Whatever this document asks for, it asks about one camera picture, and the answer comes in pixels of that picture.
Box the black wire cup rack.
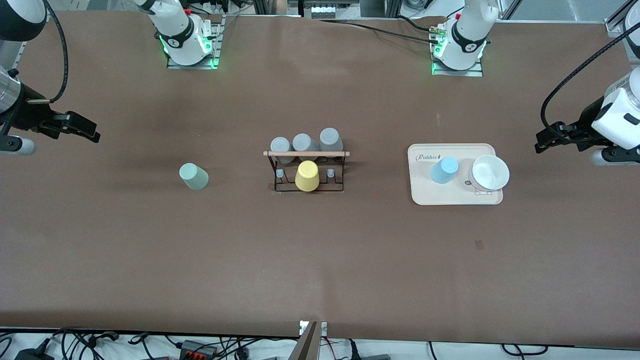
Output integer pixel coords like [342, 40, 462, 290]
[263, 150, 351, 195]

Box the grey slanted mounting post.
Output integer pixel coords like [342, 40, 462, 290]
[289, 321, 319, 360]

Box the black table cable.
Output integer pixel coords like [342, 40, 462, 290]
[319, 15, 443, 45]

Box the pale green cup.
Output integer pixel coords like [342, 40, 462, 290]
[179, 163, 210, 191]

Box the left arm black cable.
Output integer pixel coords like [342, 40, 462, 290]
[541, 22, 640, 133]

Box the beige rabbit print tray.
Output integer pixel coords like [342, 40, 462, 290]
[407, 143, 504, 206]

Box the grey cup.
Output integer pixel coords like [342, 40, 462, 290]
[270, 136, 294, 165]
[319, 127, 345, 158]
[292, 133, 320, 162]

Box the light blue cup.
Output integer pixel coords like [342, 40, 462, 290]
[430, 157, 460, 185]

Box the white mounting bracket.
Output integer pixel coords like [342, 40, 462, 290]
[299, 320, 329, 336]

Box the yellow cup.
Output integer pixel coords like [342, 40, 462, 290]
[295, 160, 321, 192]

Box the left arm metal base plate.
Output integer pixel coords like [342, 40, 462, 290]
[431, 50, 485, 78]

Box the black orange power strip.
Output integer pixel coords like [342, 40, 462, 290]
[179, 339, 219, 359]

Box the black floor cable tangle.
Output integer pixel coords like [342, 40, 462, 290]
[49, 327, 122, 360]

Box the white bowl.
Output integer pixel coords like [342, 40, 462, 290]
[468, 154, 511, 192]

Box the black power adapter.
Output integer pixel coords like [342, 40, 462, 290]
[14, 346, 56, 360]

